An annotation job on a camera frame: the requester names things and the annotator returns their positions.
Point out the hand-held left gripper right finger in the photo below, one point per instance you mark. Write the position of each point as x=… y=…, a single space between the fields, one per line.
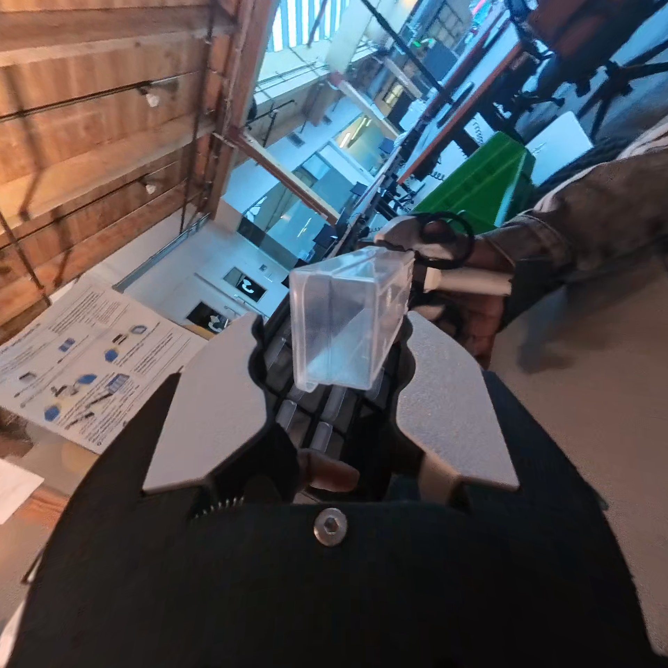
x=451 y=412

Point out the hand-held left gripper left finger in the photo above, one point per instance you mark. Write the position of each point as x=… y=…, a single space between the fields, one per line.
x=219 y=412

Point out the green plastic bin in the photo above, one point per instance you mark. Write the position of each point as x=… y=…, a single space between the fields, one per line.
x=480 y=182

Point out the clear plastic drawer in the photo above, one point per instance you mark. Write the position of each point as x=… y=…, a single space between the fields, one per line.
x=344 y=323

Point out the person's right forearm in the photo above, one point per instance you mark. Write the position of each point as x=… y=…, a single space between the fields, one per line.
x=584 y=229

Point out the person's right hand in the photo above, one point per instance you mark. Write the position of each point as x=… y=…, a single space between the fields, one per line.
x=477 y=323

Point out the person's left hand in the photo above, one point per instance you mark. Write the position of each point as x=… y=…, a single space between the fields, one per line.
x=329 y=469

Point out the black arrow sign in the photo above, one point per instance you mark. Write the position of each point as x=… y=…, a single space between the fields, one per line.
x=249 y=284
x=213 y=321

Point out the printed instruction sheet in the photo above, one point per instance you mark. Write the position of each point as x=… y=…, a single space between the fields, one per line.
x=94 y=365

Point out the long orange-edged desk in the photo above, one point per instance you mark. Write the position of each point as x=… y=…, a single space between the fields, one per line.
x=469 y=99

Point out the white paper sheet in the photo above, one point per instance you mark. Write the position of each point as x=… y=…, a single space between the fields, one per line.
x=13 y=485

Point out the white track spotlight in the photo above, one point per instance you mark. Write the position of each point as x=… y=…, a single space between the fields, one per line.
x=151 y=97
x=150 y=186

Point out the black office chair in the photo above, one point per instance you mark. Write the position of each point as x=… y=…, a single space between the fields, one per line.
x=566 y=31

